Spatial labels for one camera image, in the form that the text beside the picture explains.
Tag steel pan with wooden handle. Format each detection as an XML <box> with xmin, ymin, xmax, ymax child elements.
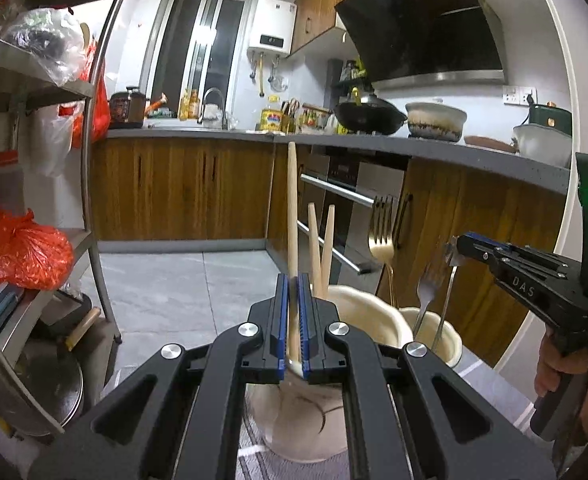
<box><xmin>0</xmin><ymin>349</ymin><xmax>85</xmax><ymax>437</ymax></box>

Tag yellow oil bottle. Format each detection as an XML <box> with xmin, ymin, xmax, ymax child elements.
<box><xmin>260</xmin><ymin>106</ymin><xmax>285</xmax><ymax>134</ymax></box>

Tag wooden chopstick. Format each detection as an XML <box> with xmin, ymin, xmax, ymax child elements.
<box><xmin>287</xmin><ymin>141</ymin><xmax>302</xmax><ymax>363</ymax></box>
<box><xmin>307</xmin><ymin>202</ymin><xmax>325</xmax><ymax>298</ymax></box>
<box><xmin>320</xmin><ymin>204</ymin><xmax>336</xmax><ymax>297</ymax></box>

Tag white water heater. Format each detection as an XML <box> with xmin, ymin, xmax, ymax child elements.
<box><xmin>246</xmin><ymin>0</ymin><xmax>298</xmax><ymax>57</ymax></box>

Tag black wok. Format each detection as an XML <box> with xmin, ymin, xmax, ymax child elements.
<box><xmin>333</xmin><ymin>87</ymin><xmax>408</xmax><ymax>137</ymax></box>

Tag white cooking pot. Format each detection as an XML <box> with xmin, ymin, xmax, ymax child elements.
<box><xmin>404</xmin><ymin>101</ymin><xmax>468</xmax><ymax>142</ymax></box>

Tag white wall socket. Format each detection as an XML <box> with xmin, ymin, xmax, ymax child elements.
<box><xmin>502</xmin><ymin>85</ymin><xmax>538</xmax><ymax>108</ymax></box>

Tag wooden handled cleaver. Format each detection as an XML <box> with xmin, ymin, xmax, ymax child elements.
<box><xmin>62</xmin><ymin>306</ymin><xmax>103</xmax><ymax>352</ymax></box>

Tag black range hood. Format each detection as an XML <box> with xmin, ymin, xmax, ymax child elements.
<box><xmin>334</xmin><ymin>0</ymin><xmax>508</xmax><ymax>92</ymax></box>

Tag brown plate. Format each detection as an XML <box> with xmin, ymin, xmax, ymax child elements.
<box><xmin>463</xmin><ymin>134</ymin><xmax>518</xmax><ymax>154</ymax></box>

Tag white plastic bag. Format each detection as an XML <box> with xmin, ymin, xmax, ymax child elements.
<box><xmin>28</xmin><ymin>101</ymin><xmax>75</xmax><ymax>179</ymax></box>

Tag condiment rack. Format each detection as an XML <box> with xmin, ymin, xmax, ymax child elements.
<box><xmin>278</xmin><ymin>99</ymin><xmax>335</xmax><ymax>134</ymax></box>

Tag metal faucet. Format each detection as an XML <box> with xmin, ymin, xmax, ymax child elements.
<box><xmin>200</xmin><ymin>87</ymin><xmax>231</xmax><ymax>132</ymax></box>

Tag hanging red plastic bag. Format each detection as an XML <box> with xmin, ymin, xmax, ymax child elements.
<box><xmin>72</xmin><ymin>42</ymin><xmax>110</xmax><ymax>150</ymax></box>

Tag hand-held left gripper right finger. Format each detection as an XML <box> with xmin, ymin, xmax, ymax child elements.
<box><xmin>297</xmin><ymin>273</ymin><xmax>557</xmax><ymax>480</ymax></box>

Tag gold fork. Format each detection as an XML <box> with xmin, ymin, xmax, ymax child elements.
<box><xmin>368</xmin><ymin>195</ymin><xmax>401</xmax><ymax>310</ymax></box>

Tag dark rice cooker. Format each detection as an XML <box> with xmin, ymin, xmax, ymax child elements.
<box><xmin>108</xmin><ymin>85</ymin><xmax>148</xmax><ymax>131</ymax></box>

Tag silver fork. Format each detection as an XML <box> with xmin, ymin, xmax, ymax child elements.
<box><xmin>413</xmin><ymin>259</ymin><xmax>443</xmax><ymax>335</ymax></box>

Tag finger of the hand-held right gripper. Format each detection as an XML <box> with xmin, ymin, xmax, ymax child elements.
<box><xmin>465</xmin><ymin>231</ymin><xmax>564</xmax><ymax>269</ymax></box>
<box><xmin>455</xmin><ymin>238</ymin><xmax>506</xmax><ymax>282</ymax></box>

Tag built-in steel oven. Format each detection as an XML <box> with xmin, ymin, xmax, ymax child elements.
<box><xmin>295</xmin><ymin>144</ymin><xmax>411</xmax><ymax>307</ymax></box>

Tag dark green kettle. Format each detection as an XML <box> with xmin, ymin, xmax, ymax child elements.
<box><xmin>525</xmin><ymin>101</ymin><xmax>573</xmax><ymax>135</ymax></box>

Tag wooden wall cabinet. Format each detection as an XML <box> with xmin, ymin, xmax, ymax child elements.
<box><xmin>290</xmin><ymin>0</ymin><xmax>456</xmax><ymax>55</ymax></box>

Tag metal shelf rack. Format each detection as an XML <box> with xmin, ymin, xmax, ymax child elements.
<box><xmin>0</xmin><ymin>0</ymin><xmax>127</xmax><ymax>443</ymax></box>

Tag clear plastic bag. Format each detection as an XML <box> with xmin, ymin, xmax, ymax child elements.
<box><xmin>2</xmin><ymin>6</ymin><xmax>88</xmax><ymax>87</ymax></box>

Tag white floral ceramic utensil holder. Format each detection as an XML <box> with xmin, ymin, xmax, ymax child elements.
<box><xmin>246</xmin><ymin>285</ymin><xmax>463</xmax><ymax>464</ymax></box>

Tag person's right hand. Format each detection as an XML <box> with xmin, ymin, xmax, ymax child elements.
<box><xmin>534</xmin><ymin>337</ymin><xmax>588</xmax><ymax>401</ymax></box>

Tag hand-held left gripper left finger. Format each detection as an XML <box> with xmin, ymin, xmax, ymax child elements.
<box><xmin>28</xmin><ymin>272</ymin><xmax>289</xmax><ymax>480</ymax></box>

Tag wooden kitchen cabinet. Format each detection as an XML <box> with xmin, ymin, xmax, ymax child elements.
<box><xmin>90</xmin><ymin>127</ymin><xmax>572</xmax><ymax>368</ymax></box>

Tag amber condiment bottles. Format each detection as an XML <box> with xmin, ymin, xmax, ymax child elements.
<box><xmin>178</xmin><ymin>88</ymin><xmax>201</xmax><ymax>121</ymax></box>

